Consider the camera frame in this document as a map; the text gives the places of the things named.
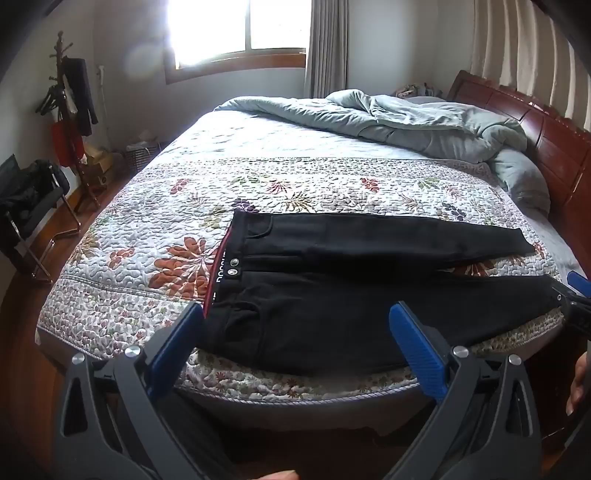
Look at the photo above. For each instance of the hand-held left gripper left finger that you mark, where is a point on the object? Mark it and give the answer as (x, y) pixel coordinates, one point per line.
(175, 344)

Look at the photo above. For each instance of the cardboard box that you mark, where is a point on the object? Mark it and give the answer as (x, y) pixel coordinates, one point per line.
(99, 170)

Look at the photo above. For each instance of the red hanging garment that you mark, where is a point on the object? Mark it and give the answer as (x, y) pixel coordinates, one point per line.
(64, 141)

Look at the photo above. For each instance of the woven laundry basket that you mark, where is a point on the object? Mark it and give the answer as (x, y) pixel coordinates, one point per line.
(141, 159)

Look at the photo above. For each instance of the person's left hand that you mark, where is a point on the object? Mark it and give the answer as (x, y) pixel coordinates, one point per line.
(277, 475)

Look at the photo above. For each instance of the black hanging garment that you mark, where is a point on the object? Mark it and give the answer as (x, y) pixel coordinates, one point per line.
(81, 92)

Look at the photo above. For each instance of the wooden coat rack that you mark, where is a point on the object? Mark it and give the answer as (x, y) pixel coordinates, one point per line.
(59, 50)

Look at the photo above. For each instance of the black metal frame chair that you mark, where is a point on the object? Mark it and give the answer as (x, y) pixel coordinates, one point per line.
(9, 173)

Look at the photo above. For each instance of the bedside clutter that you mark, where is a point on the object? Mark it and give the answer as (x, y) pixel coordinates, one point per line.
(415, 90)

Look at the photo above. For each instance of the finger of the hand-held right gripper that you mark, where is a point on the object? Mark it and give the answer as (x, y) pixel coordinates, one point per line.
(581, 284)
(577, 314)

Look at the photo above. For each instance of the black pants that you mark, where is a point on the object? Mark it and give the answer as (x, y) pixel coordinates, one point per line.
(323, 323)

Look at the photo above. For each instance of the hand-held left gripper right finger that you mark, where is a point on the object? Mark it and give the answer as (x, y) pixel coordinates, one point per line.
(415, 344)

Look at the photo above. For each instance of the person's right hand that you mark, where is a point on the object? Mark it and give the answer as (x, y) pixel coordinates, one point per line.
(579, 383)

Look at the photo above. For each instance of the wooden framed window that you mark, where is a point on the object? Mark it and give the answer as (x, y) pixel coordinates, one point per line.
(207, 27)

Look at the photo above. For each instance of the grey curtain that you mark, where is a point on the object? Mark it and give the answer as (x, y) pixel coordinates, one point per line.
(328, 46)

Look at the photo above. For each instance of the red-brown wooden headboard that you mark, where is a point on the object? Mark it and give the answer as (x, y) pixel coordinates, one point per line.
(554, 138)

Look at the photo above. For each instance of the grey-green duvet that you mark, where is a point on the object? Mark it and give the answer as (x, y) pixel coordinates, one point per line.
(392, 120)

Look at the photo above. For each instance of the grey-green pillow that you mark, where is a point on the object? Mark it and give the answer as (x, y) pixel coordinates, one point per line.
(521, 180)

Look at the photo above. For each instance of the floral quilted bedspread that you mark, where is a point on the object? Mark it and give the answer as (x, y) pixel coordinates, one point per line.
(184, 194)

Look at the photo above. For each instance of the dark clothing heap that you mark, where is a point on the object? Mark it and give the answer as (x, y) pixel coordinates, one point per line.
(41, 184)

